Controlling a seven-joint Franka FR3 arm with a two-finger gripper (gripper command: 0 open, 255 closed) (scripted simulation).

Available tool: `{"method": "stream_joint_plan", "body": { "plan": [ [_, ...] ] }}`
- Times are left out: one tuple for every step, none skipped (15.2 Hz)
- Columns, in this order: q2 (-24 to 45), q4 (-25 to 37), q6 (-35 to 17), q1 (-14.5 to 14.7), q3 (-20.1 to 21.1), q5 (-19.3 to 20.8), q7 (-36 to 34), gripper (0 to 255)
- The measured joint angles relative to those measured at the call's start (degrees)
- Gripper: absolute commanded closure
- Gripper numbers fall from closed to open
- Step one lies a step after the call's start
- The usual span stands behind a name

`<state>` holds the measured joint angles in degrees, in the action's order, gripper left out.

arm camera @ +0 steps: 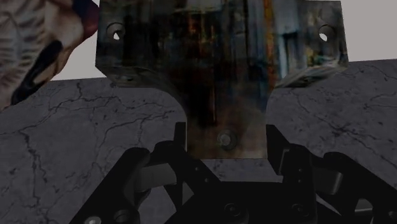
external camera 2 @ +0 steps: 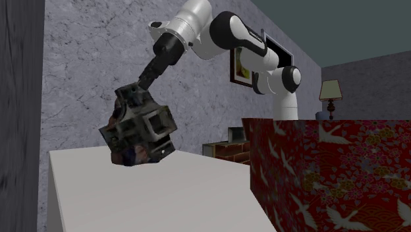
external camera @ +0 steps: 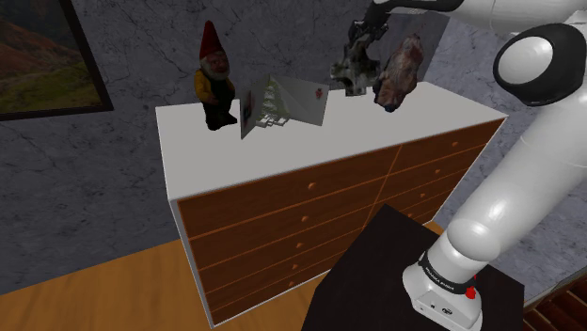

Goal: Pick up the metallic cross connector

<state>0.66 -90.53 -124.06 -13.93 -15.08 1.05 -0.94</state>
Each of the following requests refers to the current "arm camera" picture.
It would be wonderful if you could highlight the patterned robot stand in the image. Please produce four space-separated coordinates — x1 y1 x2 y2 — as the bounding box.
95 0 349 160

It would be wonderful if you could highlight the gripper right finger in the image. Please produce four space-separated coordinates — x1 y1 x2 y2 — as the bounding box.
266 124 397 224

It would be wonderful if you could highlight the beige striped toy figure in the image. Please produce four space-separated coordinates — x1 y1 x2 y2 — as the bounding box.
0 0 101 111

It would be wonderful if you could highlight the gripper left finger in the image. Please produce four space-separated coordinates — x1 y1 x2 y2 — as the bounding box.
69 122 221 224

